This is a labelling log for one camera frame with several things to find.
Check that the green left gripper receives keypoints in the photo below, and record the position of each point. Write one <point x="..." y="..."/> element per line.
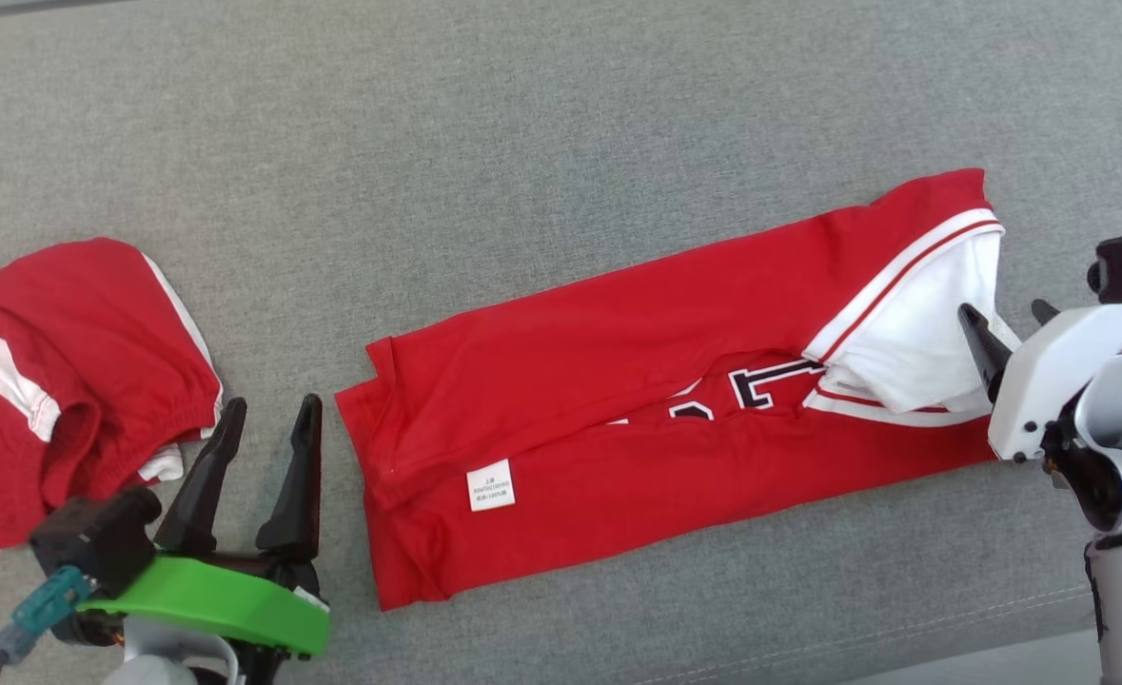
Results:
<point x="208" y="599"/>

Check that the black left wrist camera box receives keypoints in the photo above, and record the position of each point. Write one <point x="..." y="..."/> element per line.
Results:
<point x="94" y="542"/>

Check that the red shorts with white stripe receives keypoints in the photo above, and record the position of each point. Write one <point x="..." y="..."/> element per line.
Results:
<point x="94" y="323"/>

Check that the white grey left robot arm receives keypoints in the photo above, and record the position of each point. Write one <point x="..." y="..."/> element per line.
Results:
<point x="170" y="663"/>

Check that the teal left camera connector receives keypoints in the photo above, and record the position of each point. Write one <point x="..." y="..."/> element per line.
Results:
<point x="47" y="599"/>

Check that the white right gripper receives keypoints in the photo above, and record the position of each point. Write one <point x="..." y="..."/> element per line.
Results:
<point x="1055" y="371"/>

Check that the red basketball jersey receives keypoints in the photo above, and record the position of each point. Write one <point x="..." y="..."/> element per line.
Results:
<point x="618" y="381"/>

